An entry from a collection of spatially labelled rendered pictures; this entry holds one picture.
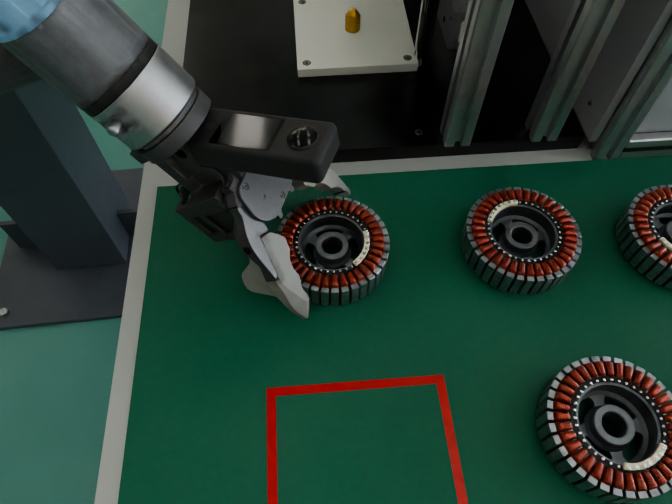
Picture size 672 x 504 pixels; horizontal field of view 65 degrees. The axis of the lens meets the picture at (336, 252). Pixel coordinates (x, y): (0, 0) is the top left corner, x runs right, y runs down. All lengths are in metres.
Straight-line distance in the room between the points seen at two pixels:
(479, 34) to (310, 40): 0.27
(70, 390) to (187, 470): 0.95
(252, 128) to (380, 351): 0.23
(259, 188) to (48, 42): 0.18
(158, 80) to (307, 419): 0.30
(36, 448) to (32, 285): 0.42
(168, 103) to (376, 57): 0.35
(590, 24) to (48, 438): 1.27
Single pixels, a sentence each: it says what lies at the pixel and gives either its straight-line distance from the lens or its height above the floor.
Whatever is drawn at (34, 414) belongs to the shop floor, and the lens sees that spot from 1.43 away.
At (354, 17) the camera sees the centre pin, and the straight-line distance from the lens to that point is 0.73.
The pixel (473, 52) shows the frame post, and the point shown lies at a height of 0.90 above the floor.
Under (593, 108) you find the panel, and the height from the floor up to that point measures 0.80.
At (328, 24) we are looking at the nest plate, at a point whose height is 0.78.
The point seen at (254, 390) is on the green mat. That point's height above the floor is 0.75.
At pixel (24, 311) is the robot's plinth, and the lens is 1.54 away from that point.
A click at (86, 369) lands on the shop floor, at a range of 1.42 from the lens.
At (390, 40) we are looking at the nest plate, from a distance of 0.74.
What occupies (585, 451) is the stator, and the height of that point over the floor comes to 0.79.
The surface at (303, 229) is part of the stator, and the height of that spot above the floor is 0.78.
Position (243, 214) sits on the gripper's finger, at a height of 0.86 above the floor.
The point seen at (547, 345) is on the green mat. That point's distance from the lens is 0.54.
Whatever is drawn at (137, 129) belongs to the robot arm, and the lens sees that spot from 0.43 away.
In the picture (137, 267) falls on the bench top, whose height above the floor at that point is 0.75.
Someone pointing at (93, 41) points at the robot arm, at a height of 0.99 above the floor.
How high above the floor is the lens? 1.22
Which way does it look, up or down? 58 degrees down
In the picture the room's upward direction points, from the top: straight up
